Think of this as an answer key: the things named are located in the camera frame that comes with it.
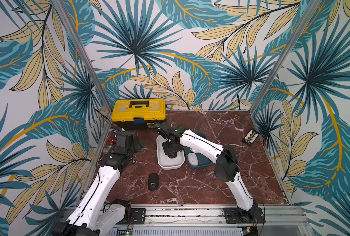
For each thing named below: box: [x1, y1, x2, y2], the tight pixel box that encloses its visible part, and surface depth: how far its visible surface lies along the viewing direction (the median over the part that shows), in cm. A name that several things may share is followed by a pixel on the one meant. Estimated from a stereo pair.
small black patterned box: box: [241, 128, 261, 147], surface depth 105 cm
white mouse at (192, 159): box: [187, 152, 199, 166], surface depth 92 cm
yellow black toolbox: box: [111, 98, 167, 131], surface depth 99 cm
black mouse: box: [148, 173, 159, 191], surface depth 85 cm
